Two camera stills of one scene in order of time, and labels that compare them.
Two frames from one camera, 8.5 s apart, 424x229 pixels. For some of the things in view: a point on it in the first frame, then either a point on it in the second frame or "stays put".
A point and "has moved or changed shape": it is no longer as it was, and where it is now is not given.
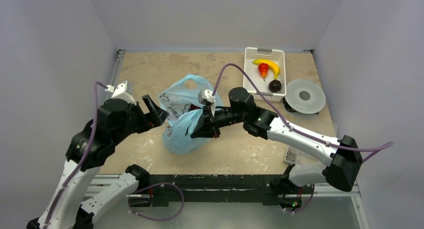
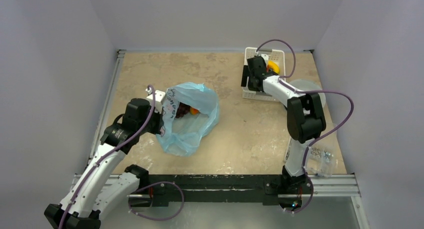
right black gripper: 214,120 to 248,76
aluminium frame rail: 95,179 stays put
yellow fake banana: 270,63 stays put
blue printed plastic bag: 176,105 has moved or changed shape
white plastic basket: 275,58 stays put
